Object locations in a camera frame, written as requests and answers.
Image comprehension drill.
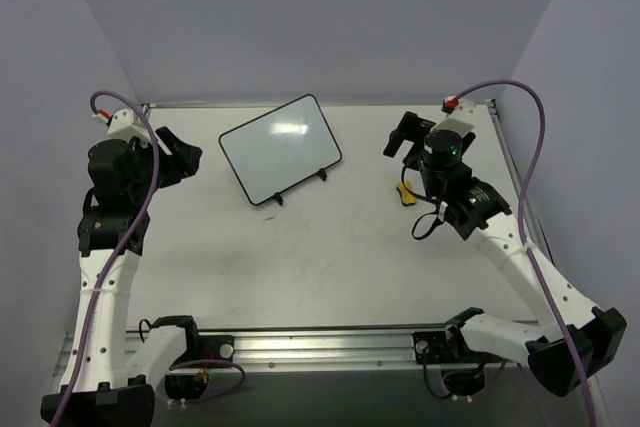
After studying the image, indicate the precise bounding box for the aluminium front rail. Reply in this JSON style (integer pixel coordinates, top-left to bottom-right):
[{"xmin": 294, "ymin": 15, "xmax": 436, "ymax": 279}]
[{"xmin": 52, "ymin": 322, "xmax": 531, "ymax": 378}]

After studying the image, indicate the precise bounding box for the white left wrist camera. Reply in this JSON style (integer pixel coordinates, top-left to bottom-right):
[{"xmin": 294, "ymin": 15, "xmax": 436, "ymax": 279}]
[{"xmin": 92, "ymin": 108, "xmax": 150, "ymax": 143}]

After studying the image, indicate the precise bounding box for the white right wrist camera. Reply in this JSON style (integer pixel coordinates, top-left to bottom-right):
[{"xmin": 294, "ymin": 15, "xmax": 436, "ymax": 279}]
[{"xmin": 433, "ymin": 96, "xmax": 479, "ymax": 138}]

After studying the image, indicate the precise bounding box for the yellow bone-shaped eraser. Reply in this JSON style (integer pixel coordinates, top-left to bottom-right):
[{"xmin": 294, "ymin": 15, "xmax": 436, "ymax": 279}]
[{"xmin": 396, "ymin": 181, "xmax": 418, "ymax": 207}]

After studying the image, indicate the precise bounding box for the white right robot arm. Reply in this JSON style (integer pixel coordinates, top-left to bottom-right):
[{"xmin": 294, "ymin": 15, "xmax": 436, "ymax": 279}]
[{"xmin": 383, "ymin": 111, "xmax": 627, "ymax": 397}]

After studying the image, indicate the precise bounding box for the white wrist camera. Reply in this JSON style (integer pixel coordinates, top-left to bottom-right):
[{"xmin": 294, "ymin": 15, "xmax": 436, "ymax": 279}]
[
  {"xmin": 433, "ymin": 96, "xmax": 479, "ymax": 138},
  {"xmin": 92, "ymin": 108, "xmax": 150, "ymax": 143}
]

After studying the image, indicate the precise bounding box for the small white whiteboard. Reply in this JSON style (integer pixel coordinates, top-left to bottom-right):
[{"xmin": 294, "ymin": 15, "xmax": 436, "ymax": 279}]
[{"xmin": 218, "ymin": 94, "xmax": 343, "ymax": 206}]

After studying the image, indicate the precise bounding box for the aluminium left table rail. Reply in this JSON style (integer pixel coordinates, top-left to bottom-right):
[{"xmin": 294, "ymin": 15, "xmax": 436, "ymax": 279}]
[{"xmin": 139, "ymin": 103, "xmax": 150, "ymax": 130}]

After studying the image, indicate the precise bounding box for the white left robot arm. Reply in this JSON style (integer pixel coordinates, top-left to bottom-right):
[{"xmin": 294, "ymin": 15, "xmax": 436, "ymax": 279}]
[{"xmin": 41, "ymin": 127, "xmax": 202, "ymax": 426}]

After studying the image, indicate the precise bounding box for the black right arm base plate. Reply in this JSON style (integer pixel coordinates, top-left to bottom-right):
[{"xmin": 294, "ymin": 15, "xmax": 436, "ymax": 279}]
[{"xmin": 412, "ymin": 330, "xmax": 462, "ymax": 365}]

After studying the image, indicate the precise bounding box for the black whiteboard stand foot right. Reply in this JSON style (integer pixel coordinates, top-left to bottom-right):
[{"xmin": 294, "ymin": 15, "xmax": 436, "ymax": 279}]
[{"xmin": 317, "ymin": 168, "xmax": 328, "ymax": 182}]

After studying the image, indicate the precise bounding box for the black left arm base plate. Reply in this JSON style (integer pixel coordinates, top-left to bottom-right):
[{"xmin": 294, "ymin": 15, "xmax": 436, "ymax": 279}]
[{"xmin": 194, "ymin": 334, "xmax": 235, "ymax": 361}]

